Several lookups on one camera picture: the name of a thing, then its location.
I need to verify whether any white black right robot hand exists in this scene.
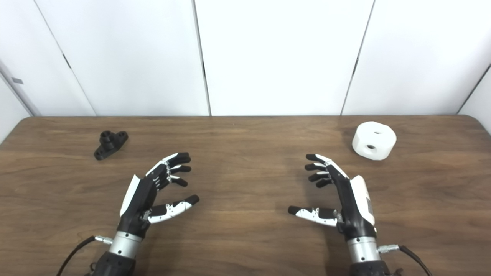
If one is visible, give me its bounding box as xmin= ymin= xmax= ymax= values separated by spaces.
xmin=288 ymin=154 xmax=377 ymax=240

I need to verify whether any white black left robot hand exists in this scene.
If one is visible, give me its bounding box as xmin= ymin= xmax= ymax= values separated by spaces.
xmin=120 ymin=152 xmax=200 ymax=239

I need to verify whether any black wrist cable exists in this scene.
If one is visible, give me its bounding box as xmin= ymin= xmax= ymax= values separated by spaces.
xmin=57 ymin=235 xmax=114 ymax=276
xmin=377 ymin=244 xmax=433 ymax=276

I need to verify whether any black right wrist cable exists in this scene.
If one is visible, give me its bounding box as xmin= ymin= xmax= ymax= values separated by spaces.
xmin=377 ymin=244 xmax=433 ymax=276

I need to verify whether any black flanged holder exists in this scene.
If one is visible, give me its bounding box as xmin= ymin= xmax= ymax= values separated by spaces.
xmin=94 ymin=131 xmax=129 ymax=161

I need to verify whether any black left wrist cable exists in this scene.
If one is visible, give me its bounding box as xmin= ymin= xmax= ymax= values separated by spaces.
xmin=57 ymin=235 xmax=114 ymax=276

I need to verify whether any round white piece with holes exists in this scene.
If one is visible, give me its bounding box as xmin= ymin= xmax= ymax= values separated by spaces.
xmin=352 ymin=121 xmax=397 ymax=161

